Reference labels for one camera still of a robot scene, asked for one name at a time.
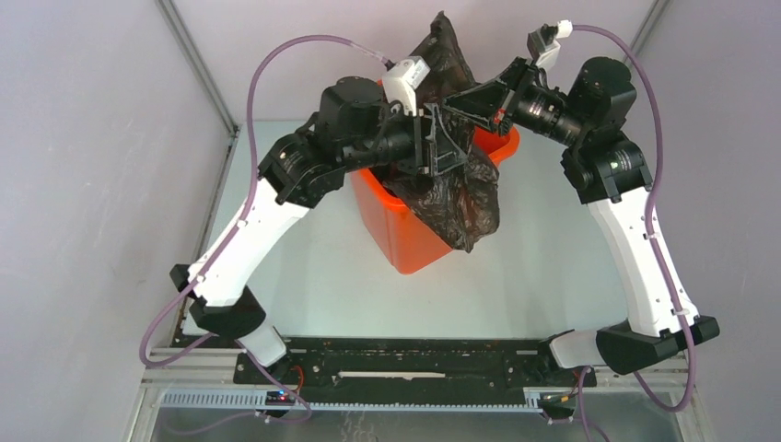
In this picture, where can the aluminium frame post right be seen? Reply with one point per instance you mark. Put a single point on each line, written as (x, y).
(652, 18)

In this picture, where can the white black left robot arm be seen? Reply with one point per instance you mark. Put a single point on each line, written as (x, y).
(360, 124)

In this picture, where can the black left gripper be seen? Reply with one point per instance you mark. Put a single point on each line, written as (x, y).
(434, 151)

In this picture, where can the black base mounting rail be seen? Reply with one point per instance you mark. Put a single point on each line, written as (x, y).
(422, 372)

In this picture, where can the black plastic trash bag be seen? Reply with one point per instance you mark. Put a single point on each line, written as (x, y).
(460, 206)

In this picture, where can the orange plastic trash bin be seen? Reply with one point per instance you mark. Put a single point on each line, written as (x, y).
(405, 241)

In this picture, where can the aluminium frame post left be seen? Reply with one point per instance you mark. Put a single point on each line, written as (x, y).
(188, 46)

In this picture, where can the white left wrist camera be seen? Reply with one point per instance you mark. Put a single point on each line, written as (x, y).
(402, 80)

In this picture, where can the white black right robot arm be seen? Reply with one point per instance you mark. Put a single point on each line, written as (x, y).
(612, 179)

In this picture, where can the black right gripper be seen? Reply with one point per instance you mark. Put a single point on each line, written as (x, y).
(495, 102)

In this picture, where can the aluminium frame post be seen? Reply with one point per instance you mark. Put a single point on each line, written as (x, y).
(652, 18)
(188, 46)

